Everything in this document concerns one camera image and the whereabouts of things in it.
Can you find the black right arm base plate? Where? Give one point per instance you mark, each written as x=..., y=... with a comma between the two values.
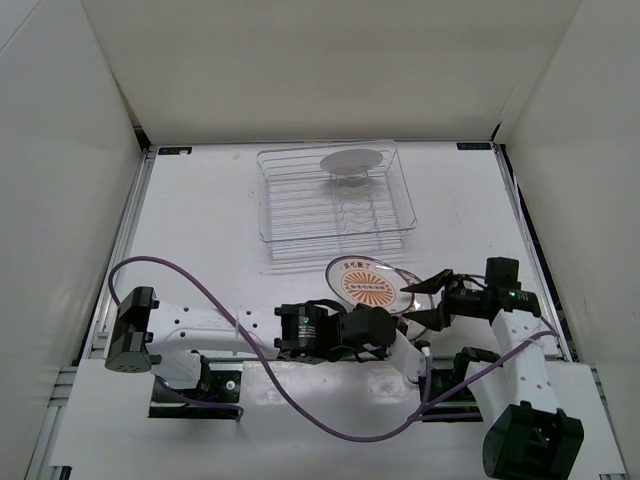
x=457, y=407

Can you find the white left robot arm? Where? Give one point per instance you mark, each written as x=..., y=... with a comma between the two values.
x=147, y=331

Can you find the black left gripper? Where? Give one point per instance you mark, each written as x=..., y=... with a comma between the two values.
x=380, y=351

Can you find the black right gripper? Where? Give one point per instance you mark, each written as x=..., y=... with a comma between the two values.
x=439, y=318

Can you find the white green-rimmed plate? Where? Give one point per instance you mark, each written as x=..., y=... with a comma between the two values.
x=351, y=162

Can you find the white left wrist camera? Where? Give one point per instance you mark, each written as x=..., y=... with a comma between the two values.
x=406, y=358

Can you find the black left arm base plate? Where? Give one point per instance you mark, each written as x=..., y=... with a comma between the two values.
x=189, y=385

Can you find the white wire dish rack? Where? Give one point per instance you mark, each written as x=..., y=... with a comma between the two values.
x=307, y=213

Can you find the blue corner label sticker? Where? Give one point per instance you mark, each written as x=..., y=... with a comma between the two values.
x=175, y=151

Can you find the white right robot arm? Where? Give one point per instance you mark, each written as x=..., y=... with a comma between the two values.
x=529, y=435

